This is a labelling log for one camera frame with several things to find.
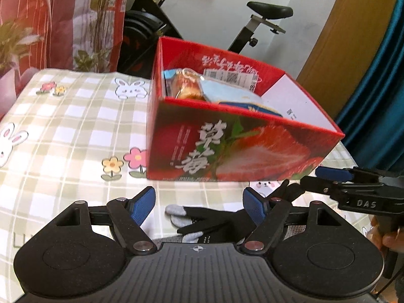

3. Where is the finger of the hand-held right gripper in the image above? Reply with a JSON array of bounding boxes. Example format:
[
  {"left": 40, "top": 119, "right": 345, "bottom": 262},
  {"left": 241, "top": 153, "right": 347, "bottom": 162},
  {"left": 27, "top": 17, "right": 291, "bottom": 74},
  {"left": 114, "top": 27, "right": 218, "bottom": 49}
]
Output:
[
  {"left": 300, "top": 177, "right": 351, "bottom": 198},
  {"left": 316, "top": 167, "right": 356, "bottom": 180}
]

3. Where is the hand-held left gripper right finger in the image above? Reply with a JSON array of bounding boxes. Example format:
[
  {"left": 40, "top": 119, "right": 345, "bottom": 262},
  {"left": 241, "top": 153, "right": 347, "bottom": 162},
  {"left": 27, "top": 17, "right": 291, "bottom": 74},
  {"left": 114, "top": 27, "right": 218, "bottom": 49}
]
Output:
[{"left": 237, "top": 187, "right": 342, "bottom": 253}]

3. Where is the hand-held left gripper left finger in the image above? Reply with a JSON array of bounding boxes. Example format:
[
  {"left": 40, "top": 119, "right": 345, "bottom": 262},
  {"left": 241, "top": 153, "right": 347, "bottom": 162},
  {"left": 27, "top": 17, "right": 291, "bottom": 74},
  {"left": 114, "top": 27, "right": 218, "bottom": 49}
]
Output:
[{"left": 56, "top": 186, "right": 157, "bottom": 255}]

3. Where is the black glove with grey fingertips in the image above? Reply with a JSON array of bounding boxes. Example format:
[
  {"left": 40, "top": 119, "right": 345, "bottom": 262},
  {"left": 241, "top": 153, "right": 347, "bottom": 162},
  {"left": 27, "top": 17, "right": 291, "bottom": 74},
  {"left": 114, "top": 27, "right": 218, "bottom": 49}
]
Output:
[{"left": 166, "top": 179, "right": 305, "bottom": 243}]

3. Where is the red strawberry cardboard box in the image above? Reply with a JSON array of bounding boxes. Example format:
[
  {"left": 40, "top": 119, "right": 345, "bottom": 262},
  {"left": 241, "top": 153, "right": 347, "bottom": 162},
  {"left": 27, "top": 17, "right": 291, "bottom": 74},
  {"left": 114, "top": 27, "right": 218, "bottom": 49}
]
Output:
[{"left": 146, "top": 36, "right": 345, "bottom": 184}]

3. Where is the dark blue packet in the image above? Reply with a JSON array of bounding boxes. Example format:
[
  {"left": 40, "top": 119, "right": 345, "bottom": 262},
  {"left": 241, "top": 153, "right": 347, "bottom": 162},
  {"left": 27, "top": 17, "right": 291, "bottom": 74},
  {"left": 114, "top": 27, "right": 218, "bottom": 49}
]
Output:
[{"left": 218, "top": 101, "right": 283, "bottom": 117}]

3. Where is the light blue packet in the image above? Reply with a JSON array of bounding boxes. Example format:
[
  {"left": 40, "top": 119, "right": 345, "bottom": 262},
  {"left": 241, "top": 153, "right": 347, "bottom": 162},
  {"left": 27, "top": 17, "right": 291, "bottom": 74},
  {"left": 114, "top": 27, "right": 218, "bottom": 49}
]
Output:
[{"left": 200, "top": 79, "right": 264, "bottom": 105}]

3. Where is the orange bread packet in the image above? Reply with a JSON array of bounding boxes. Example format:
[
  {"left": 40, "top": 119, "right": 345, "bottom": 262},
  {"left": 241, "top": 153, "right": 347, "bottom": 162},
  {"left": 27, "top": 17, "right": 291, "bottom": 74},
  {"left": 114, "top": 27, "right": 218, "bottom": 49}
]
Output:
[{"left": 162, "top": 68, "right": 210, "bottom": 102}]

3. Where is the person's right hand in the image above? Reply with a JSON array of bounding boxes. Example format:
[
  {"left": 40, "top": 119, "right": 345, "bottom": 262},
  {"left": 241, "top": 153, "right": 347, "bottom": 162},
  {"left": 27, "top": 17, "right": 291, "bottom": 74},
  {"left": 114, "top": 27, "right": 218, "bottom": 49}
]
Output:
[{"left": 371, "top": 217, "right": 404, "bottom": 250}]

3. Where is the teal curtain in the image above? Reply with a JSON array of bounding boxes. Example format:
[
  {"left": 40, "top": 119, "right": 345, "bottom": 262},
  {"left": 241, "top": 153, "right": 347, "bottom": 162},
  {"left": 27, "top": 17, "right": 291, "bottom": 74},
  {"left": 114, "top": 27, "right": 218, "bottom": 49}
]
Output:
[{"left": 335, "top": 0, "right": 404, "bottom": 177}]

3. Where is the wooden door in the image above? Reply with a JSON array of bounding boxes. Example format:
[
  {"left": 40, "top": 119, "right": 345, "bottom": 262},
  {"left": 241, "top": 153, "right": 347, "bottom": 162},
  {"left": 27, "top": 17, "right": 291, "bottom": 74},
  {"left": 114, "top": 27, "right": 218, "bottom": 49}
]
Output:
[{"left": 297, "top": 0, "right": 398, "bottom": 114}]

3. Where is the black exercise bike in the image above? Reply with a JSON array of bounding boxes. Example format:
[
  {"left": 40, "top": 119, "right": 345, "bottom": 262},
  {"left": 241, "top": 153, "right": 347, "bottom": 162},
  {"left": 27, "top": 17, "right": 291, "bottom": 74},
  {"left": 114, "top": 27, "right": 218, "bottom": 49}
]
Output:
[{"left": 118, "top": 0, "right": 294, "bottom": 79}]

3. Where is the red printed backdrop cloth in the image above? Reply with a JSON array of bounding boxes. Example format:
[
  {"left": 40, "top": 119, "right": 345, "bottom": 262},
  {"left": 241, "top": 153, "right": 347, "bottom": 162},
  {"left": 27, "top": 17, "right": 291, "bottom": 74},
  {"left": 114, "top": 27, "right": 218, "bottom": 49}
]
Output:
[{"left": 0, "top": 0, "right": 133, "bottom": 120}]

